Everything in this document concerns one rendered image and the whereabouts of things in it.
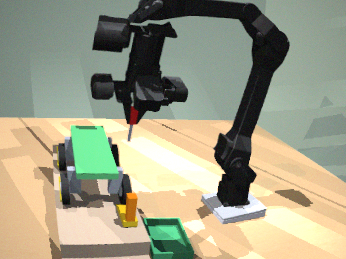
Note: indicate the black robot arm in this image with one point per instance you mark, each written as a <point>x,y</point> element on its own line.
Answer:
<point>270,46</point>

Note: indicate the red-headed metal pin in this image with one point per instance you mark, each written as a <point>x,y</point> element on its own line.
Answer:
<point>134,114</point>

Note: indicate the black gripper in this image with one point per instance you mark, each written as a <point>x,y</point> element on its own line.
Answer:
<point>103,86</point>

